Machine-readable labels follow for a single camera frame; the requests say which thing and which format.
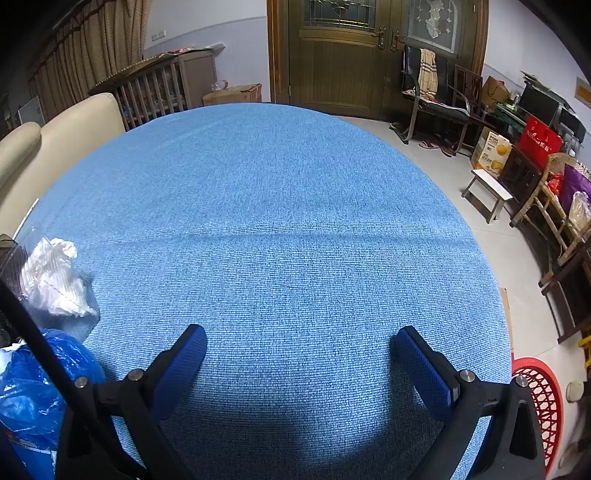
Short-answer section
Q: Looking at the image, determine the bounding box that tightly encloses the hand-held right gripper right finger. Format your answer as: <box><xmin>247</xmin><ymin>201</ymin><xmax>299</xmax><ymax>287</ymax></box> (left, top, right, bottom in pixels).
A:
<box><xmin>392</xmin><ymin>325</ymin><xmax>548</xmax><ymax>480</ymax></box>

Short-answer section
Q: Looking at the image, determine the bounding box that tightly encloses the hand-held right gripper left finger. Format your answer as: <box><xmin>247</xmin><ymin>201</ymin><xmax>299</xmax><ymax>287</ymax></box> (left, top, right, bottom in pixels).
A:
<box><xmin>55</xmin><ymin>324</ymin><xmax>208</xmax><ymax>480</ymax></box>

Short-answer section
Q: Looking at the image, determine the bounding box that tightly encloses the red plastic mesh basket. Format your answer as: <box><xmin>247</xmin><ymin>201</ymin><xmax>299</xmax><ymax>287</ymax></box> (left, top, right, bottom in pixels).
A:
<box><xmin>510</xmin><ymin>356</ymin><xmax>565</xmax><ymax>478</ymax></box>

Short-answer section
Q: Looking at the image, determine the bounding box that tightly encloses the blue plastic bag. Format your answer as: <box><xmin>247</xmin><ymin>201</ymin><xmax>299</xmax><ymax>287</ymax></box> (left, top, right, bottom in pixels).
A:
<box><xmin>0</xmin><ymin>329</ymin><xmax>109</xmax><ymax>462</ymax></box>

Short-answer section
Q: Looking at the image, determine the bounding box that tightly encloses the white tissue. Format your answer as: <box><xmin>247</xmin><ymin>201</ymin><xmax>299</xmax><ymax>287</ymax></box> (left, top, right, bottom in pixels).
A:
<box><xmin>21</xmin><ymin>237</ymin><xmax>98</xmax><ymax>319</ymax></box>

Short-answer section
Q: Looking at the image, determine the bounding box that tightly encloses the clear plastic container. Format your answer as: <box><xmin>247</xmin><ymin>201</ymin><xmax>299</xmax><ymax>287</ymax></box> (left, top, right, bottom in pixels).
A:
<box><xmin>0</xmin><ymin>224</ymin><xmax>100</xmax><ymax>324</ymax></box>

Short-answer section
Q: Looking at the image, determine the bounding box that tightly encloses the tall dark wooden chair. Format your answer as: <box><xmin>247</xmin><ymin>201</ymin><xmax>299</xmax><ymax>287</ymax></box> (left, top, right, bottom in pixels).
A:
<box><xmin>538</xmin><ymin>249</ymin><xmax>591</xmax><ymax>344</ymax></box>

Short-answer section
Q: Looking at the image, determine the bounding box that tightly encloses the blue tablecloth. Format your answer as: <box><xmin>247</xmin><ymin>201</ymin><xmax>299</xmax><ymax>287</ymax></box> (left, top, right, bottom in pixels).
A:
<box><xmin>0</xmin><ymin>102</ymin><xmax>513</xmax><ymax>480</ymax></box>

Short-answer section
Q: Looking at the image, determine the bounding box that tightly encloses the small white stool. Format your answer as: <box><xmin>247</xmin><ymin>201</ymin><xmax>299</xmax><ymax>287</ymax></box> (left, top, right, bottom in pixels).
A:
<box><xmin>462</xmin><ymin>168</ymin><xmax>514</xmax><ymax>224</ymax></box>

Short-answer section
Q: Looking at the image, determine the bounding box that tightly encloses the rattan chair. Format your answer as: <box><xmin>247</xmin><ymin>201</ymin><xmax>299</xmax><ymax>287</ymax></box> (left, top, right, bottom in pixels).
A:
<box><xmin>510</xmin><ymin>154</ymin><xmax>591</xmax><ymax>264</ymax></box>

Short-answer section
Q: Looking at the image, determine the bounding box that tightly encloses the dark wooden side table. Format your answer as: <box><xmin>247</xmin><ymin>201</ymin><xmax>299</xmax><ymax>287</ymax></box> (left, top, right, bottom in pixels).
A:
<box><xmin>499</xmin><ymin>145</ymin><xmax>543</xmax><ymax>208</ymax></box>

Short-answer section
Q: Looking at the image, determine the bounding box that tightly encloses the clear plastic bag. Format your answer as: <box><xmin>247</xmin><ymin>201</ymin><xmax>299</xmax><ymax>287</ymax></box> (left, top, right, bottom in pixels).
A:
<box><xmin>567</xmin><ymin>190</ymin><xmax>591</xmax><ymax>236</ymax></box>

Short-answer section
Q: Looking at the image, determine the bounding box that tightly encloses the yellow printed carton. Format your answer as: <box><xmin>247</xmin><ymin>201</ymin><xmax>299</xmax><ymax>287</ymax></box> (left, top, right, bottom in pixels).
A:
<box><xmin>470</xmin><ymin>127</ymin><xmax>513</xmax><ymax>178</ymax></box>

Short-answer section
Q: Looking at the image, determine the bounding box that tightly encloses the purple bag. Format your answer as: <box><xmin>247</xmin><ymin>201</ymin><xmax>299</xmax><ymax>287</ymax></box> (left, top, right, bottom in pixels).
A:
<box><xmin>561</xmin><ymin>164</ymin><xmax>591</xmax><ymax>217</ymax></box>

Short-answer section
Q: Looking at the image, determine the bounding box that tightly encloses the beige sofa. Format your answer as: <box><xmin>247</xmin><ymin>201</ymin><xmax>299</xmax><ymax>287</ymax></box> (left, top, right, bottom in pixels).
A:
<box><xmin>0</xmin><ymin>92</ymin><xmax>127</xmax><ymax>236</ymax></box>

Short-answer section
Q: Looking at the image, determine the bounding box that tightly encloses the red gift bag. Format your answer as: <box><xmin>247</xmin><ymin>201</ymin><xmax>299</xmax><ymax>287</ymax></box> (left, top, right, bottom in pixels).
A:
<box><xmin>517</xmin><ymin>115</ymin><xmax>564</xmax><ymax>171</ymax></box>

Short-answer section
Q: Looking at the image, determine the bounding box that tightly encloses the black leather chair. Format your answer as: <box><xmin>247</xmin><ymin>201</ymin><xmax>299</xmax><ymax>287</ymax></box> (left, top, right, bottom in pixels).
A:
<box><xmin>390</xmin><ymin>44</ymin><xmax>472</xmax><ymax>146</ymax></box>

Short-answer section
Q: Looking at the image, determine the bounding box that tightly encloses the green desk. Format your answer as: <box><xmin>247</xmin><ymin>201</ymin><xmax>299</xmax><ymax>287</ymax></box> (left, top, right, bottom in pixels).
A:
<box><xmin>494</xmin><ymin>104</ymin><xmax>527</xmax><ymax>134</ymax></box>

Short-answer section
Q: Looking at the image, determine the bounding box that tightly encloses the wooden crib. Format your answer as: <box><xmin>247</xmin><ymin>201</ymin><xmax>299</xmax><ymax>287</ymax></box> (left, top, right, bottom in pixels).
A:
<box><xmin>90</xmin><ymin>55</ymin><xmax>185</xmax><ymax>132</ymax></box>

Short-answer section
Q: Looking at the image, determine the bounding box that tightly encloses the brown cardboard box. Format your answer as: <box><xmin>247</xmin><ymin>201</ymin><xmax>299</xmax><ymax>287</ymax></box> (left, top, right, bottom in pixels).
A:
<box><xmin>202</xmin><ymin>83</ymin><xmax>262</xmax><ymax>108</ymax></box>

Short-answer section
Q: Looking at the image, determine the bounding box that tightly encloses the grey brown cabinet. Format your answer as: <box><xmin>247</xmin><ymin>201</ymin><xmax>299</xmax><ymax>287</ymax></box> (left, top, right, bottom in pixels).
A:
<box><xmin>178</xmin><ymin>46</ymin><xmax>218</xmax><ymax>109</ymax></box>

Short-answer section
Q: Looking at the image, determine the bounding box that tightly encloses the black computer monitor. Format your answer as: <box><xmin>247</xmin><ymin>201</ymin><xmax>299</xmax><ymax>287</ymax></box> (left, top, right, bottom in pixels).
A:
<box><xmin>558</xmin><ymin>108</ymin><xmax>587</xmax><ymax>139</ymax></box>
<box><xmin>519</xmin><ymin>85</ymin><xmax>561</xmax><ymax>127</ymax></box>

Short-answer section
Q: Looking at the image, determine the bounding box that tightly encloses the white board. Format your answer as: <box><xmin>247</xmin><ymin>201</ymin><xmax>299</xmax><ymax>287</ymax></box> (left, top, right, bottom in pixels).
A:
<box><xmin>17</xmin><ymin>96</ymin><xmax>47</xmax><ymax>127</ymax></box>

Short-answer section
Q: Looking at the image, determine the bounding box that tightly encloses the striped beige scarf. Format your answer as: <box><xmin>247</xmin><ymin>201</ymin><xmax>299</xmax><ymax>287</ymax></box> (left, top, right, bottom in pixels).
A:
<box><xmin>418</xmin><ymin>47</ymin><xmax>438</xmax><ymax>93</ymax></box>

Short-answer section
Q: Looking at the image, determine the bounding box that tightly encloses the wooden double door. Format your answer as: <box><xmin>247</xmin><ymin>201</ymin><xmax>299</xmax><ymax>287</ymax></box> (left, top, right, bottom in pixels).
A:
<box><xmin>267</xmin><ymin>0</ymin><xmax>490</xmax><ymax>121</ymax></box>

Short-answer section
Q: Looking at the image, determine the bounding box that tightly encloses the beige curtain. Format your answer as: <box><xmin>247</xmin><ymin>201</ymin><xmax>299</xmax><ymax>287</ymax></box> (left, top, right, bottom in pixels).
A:
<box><xmin>0</xmin><ymin>0</ymin><xmax>153</xmax><ymax>125</ymax></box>

